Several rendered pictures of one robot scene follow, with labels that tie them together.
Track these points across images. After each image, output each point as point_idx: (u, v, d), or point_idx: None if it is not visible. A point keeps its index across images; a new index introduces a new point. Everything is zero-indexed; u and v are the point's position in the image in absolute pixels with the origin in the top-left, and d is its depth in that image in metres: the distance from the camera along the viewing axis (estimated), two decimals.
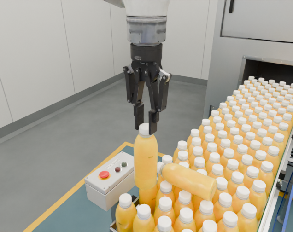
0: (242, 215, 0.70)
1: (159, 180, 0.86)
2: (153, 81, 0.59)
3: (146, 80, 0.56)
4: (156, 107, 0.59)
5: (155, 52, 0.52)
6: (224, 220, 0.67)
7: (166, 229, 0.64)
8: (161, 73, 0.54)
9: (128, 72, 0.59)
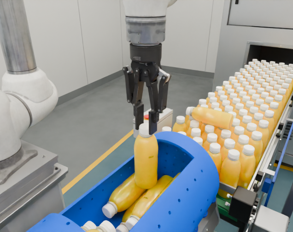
0: (252, 138, 0.98)
1: (188, 122, 1.13)
2: (153, 81, 0.58)
3: (146, 80, 0.56)
4: (156, 107, 0.59)
5: (155, 52, 0.52)
6: (239, 140, 0.95)
7: (199, 143, 0.92)
8: (161, 73, 0.54)
9: (127, 72, 0.59)
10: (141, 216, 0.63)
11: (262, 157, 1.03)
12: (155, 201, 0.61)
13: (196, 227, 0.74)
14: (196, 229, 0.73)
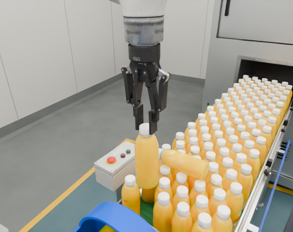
0: (230, 192, 0.82)
1: (159, 165, 0.97)
2: (152, 81, 0.58)
3: (145, 80, 0.56)
4: (156, 107, 0.59)
5: (154, 52, 0.52)
6: (214, 195, 0.79)
7: (165, 202, 0.76)
8: (161, 73, 0.54)
9: (126, 72, 0.59)
10: None
11: (243, 211, 0.87)
12: None
13: None
14: None
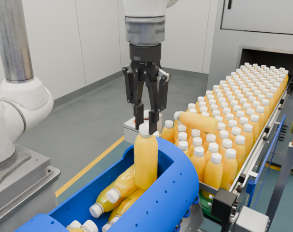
0: (235, 142, 1.03)
1: (176, 126, 1.18)
2: (153, 81, 0.58)
3: (146, 80, 0.56)
4: (156, 107, 0.59)
5: (155, 52, 0.52)
6: (223, 143, 1.00)
7: (184, 147, 0.97)
8: (161, 73, 0.54)
9: (127, 72, 0.59)
10: None
11: (246, 160, 1.08)
12: None
13: (178, 226, 0.79)
14: (178, 228, 0.79)
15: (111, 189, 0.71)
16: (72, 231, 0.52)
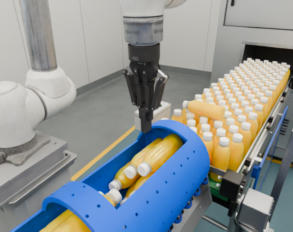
0: (241, 128, 1.09)
1: (184, 115, 1.24)
2: None
3: (143, 80, 0.56)
4: (150, 105, 0.60)
5: (153, 52, 0.52)
6: (230, 129, 1.06)
7: None
8: (159, 74, 0.54)
9: (127, 73, 0.59)
10: None
11: (251, 146, 1.14)
12: None
13: (190, 203, 0.85)
14: (190, 204, 0.84)
15: (129, 166, 0.77)
16: None
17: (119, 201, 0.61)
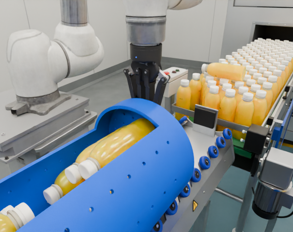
0: (262, 88, 1.07)
1: (202, 80, 1.23)
2: (140, 81, 0.58)
3: None
4: None
5: None
6: (251, 88, 1.04)
7: (216, 90, 1.02)
8: (132, 67, 0.60)
9: None
10: None
11: (272, 107, 1.12)
12: None
13: (213, 150, 0.83)
14: (213, 148, 0.83)
15: (72, 165, 0.52)
16: None
17: None
